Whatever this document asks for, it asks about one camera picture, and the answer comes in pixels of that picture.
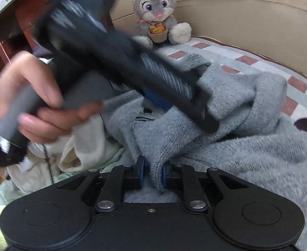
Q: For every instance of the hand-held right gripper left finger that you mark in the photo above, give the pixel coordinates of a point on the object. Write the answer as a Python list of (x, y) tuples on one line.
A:
[(140, 173)]

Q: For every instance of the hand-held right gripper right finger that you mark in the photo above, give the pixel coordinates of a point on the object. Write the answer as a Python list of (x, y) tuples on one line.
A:
[(164, 174)]

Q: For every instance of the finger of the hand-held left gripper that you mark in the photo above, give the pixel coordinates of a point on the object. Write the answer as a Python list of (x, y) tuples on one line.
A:
[(157, 102), (208, 117)]

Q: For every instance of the grey fuzzy sweater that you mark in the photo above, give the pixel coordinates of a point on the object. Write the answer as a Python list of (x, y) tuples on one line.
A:
[(247, 149)]

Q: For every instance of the person's left hand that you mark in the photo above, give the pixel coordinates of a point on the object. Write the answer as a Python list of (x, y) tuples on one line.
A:
[(25, 78)]

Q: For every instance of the beige bedside cabinet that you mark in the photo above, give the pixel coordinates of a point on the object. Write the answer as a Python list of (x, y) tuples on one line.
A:
[(122, 10)]

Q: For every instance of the cream cloth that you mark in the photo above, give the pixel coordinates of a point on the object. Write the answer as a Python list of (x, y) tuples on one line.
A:
[(90, 146)]

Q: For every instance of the grey plush bunny toy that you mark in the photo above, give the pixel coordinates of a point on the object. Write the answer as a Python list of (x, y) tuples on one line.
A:
[(153, 2)]

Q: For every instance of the checked bed blanket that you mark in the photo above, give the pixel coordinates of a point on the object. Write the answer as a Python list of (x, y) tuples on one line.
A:
[(221, 55)]

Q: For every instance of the red-brown wooden furniture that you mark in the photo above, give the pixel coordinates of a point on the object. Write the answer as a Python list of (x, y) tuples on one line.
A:
[(25, 13)]

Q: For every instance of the beige padded headboard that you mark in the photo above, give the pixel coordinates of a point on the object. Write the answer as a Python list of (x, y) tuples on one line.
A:
[(247, 18)]

